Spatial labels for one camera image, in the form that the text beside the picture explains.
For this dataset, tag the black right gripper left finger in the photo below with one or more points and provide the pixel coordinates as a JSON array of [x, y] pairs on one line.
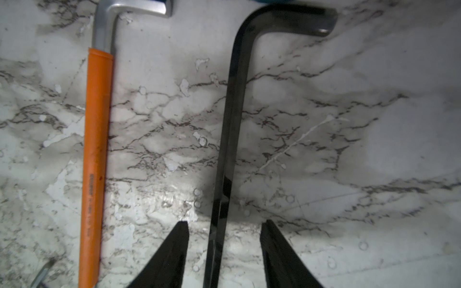
[[166, 268]]

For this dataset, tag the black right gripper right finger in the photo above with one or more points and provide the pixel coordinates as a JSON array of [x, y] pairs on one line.
[[283, 267]]

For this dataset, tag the lime green sleeved hex key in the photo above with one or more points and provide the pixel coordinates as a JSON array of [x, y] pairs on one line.
[[42, 274]]

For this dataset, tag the orange sleeved hex key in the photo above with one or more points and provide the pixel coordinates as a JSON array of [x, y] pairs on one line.
[[97, 113]]

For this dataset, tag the long black hex key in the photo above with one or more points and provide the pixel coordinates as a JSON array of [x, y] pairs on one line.
[[289, 18]]

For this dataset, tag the teal storage box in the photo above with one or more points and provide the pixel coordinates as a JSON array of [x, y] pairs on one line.
[[273, 1]]

